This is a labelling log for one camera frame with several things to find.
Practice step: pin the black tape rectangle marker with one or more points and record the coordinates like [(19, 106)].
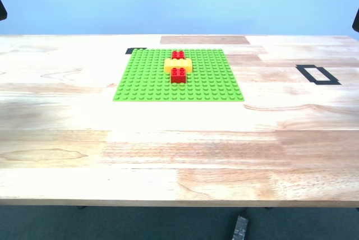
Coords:
[(328, 83)]

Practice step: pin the grey speckled bar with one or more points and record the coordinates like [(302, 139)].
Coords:
[(240, 228)]

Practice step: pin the green studded baseplate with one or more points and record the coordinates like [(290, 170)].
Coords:
[(146, 83)]

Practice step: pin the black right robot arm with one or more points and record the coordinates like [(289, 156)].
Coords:
[(356, 21)]

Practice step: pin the red square brick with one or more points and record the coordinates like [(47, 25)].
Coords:
[(178, 76), (178, 55)]

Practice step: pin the yellow long brick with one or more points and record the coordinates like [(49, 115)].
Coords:
[(168, 66)]

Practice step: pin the black tape corner marker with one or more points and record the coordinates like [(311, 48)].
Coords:
[(129, 51)]

